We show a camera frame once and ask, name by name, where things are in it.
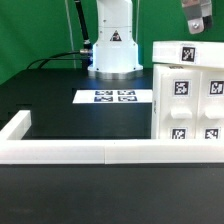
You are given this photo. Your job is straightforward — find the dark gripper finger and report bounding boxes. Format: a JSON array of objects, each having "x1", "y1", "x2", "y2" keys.
[
  {"x1": 181, "y1": 0, "x2": 204, "y2": 34},
  {"x1": 201, "y1": 0, "x2": 213, "y2": 29}
]

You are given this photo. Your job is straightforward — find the white cabinet top box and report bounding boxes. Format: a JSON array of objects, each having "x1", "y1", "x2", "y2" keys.
[{"x1": 152, "y1": 41, "x2": 224, "y2": 68}]

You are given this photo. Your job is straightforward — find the white cabinet body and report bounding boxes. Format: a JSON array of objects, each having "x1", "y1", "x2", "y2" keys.
[{"x1": 151, "y1": 64, "x2": 223, "y2": 139}]

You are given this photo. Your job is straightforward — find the white cabinet door panel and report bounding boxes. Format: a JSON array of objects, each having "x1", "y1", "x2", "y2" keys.
[{"x1": 196, "y1": 70, "x2": 224, "y2": 140}]

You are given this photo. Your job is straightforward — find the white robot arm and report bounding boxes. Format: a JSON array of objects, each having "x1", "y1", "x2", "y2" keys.
[{"x1": 88, "y1": 0, "x2": 212, "y2": 80}]

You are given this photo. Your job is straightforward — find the white base tag plate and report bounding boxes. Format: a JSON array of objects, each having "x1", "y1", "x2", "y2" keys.
[{"x1": 73, "y1": 89, "x2": 152, "y2": 104}]

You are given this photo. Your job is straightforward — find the green backdrop curtain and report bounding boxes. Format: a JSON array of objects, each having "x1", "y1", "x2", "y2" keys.
[{"x1": 0, "y1": 0, "x2": 224, "y2": 84}]

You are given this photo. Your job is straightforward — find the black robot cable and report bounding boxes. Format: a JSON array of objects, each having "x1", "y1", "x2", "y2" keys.
[{"x1": 26, "y1": 0, "x2": 93, "y2": 70}]

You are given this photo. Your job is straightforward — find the white U-shaped fence frame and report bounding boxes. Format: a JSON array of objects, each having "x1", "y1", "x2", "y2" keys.
[{"x1": 0, "y1": 110, "x2": 224, "y2": 164}]

